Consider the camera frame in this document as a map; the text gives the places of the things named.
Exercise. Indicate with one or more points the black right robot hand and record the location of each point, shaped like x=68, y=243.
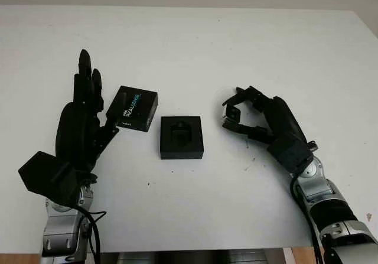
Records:
x=280, y=119

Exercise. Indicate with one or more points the black camera box base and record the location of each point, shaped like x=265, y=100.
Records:
x=180, y=153

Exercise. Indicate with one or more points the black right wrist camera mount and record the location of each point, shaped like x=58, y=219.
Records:
x=291, y=154

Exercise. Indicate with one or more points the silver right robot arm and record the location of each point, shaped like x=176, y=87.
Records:
x=322, y=193

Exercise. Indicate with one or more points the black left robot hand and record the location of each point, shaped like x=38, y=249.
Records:
x=76, y=134

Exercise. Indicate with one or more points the small silver RealSense camera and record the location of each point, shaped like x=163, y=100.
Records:
x=232, y=112

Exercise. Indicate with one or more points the black RealSense box lid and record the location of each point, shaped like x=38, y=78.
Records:
x=138, y=110

